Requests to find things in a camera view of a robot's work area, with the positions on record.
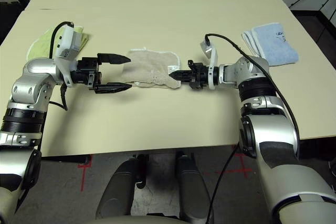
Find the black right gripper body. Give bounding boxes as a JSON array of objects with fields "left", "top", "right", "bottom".
[{"left": 186, "top": 60, "right": 211, "bottom": 91}]

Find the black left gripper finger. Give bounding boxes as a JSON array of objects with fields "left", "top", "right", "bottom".
[
  {"left": 93, "top": 82, "right": 133, "bottom": 94},
  {"left": 97, "top": 52, "right": 132, "bottom": 65}
]

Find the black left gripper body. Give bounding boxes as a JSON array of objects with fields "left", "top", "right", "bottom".
[{"left": 70, "top": 56, "right": 103, "bottom": 91}]

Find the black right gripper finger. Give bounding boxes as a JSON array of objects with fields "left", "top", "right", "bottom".
[
  {"left": 170, "top": 74, "right": 194, "bottom": 82},
  {"left": 169, "top": 69, "right": 194, "bottom": 77}
]

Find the beige towel white trim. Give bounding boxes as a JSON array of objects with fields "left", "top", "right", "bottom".
[{"left": 121, "top": 47, "right": 183, "bottom": 90}]

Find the folded green towel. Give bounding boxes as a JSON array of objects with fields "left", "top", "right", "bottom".
[{"left": 26, "top": 26, "right": 90, "bottom": 61}]

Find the folded blue towel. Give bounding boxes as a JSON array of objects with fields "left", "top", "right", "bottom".
[{"left": 241, "top": 22, "right": 300, "bottom": 67}]

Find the black table leg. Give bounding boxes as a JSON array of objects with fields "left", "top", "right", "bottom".
[{"left": 40, "top": 155, "right": 90, "bottom": 164}]

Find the black foam floor mat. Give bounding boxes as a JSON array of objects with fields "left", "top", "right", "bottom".
[{"left": 0, "top": 2, "right": 27, "bottom": 44}]

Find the black low platform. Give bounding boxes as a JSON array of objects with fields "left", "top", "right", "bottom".
[{"left": 290, "top": 10, "right": 336, "bottom": 51}]

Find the beige robot torso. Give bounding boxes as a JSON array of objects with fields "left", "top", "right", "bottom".
[{"left": 86, "top": 215, "right": 184, "bottom": 224}]

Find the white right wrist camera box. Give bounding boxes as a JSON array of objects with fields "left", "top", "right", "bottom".
[{"left": 199, "top": 39, "right": 220, "bottom": 90}]

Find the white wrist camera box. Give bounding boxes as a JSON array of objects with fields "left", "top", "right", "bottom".
[
  {"left": 54, "top": 24, "right": 83, "bottom": 88},
  {"left": 199, "top": 39, "right": 220, "bottom": 90}
]

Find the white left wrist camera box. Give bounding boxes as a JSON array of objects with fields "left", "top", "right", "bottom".
[{"left": 54, "top": 24, "right": 83, "bottom": 88}]

